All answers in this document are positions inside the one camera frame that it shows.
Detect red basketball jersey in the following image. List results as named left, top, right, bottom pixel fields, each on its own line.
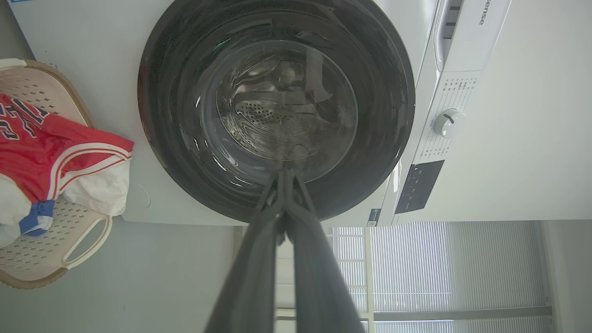
left=0, top=92, right=135, bottom=204

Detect blue and white garment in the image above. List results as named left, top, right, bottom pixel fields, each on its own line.
left=18, top=200, right=56, bottom=236

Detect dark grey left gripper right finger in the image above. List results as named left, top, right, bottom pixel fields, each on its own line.
left=284, top=169, right=366, bottom=333

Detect steel washing drum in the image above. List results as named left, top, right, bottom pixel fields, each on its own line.
left=217, top=49, right=357, bottom=162

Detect black round washer door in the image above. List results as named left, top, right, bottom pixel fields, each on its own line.
left=137, top=0, right=415, bottom=223

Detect white detergent drawer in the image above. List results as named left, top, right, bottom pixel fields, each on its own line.
left=432, top=0, right=464, bottom=72

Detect beige plastic laundry basket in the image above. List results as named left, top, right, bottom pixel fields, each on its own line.
left=0, top=58, right=114, bottom=290

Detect white window blinds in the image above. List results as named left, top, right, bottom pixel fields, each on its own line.
left=331, top=221, right=553, bottom=333

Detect white washing machine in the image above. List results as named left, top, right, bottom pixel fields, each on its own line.
left=7, top=0, right=513, bottom=227

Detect white program dial knob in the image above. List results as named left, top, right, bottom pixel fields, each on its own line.
left=433, top=109, right=467, bottom=138

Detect black display panel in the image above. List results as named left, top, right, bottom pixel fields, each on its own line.
left=395, top=160, right=445, bottom=214

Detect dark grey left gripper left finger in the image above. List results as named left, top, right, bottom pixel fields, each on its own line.
left=203, top=169, right=284, bottom=333

